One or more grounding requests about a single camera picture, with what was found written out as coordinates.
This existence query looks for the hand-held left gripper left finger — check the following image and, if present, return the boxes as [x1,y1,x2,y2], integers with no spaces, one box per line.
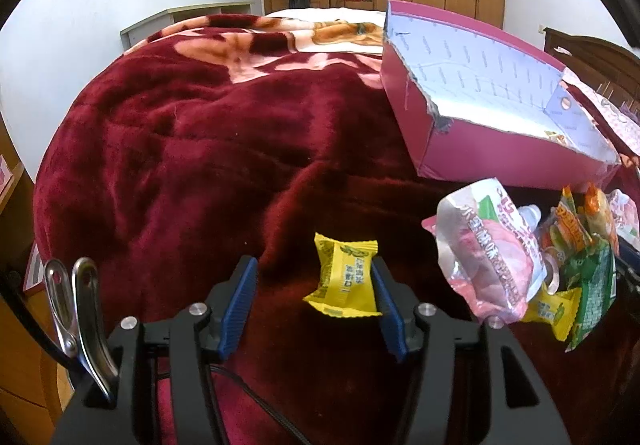
[50,255,261,445]

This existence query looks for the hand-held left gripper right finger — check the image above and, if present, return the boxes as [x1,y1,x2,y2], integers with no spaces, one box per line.
[369,256,573,445]

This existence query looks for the yellow candy packet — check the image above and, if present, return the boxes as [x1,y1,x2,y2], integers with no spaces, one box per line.
[302,232,383,321]
[520,287,583,341]

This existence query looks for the peach jelly pouch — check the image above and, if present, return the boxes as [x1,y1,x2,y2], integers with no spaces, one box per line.
[421,178,551,323]

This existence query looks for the pink cardboard box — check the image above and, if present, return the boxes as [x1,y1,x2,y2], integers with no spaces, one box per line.
[380,0,623,191]

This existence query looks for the colourful striped candy packet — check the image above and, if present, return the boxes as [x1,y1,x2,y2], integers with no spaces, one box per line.
[542,185,596,271]

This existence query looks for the green pea snack packet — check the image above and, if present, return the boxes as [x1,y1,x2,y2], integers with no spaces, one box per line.
[557,240,617,353]

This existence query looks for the orange red snack packet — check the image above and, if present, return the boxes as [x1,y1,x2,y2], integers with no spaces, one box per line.
[582,182,621,253]

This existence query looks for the pink white jelly pouch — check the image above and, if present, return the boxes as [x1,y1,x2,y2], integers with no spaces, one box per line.
[607,189,640,246]

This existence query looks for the metal spring clip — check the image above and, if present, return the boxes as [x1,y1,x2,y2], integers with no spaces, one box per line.
[44,257,121,401]

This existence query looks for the dark red printed blanket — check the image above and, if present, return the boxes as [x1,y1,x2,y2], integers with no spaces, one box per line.
[32,8,640,445]

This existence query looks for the pink paper item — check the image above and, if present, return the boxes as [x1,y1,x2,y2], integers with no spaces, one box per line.
[24,245,45,295]

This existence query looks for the wooden side cabinet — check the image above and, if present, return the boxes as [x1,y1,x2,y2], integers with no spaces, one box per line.
[0,115,71,431]

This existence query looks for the pink checkered bed sheet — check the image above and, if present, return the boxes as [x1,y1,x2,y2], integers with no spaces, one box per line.
[565,70,640,161]

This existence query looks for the low white shelf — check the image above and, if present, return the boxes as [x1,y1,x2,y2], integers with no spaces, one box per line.
[120,2,256,51]

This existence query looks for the wooden headboard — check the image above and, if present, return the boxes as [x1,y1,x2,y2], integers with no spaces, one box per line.
[542,28,640,111]

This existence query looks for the black cable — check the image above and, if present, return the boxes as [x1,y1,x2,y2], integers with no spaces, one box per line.
[207,364,313,445]

